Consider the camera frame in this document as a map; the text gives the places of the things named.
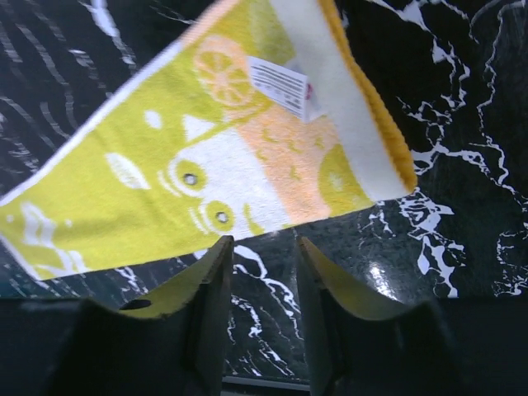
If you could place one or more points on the yellow white patterned towel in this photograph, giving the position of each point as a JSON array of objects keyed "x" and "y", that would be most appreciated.
[{"x": 254, "y": 120}]

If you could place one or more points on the black marble pattern mat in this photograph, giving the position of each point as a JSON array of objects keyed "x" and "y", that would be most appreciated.
[{"x": 452, "y": 73}]

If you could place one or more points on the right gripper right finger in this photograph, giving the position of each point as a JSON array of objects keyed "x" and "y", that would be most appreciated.
[{"x": 358, "y": 341}]

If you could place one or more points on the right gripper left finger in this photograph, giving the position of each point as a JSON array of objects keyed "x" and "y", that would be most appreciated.
[{"x": 170, "y": 341}]

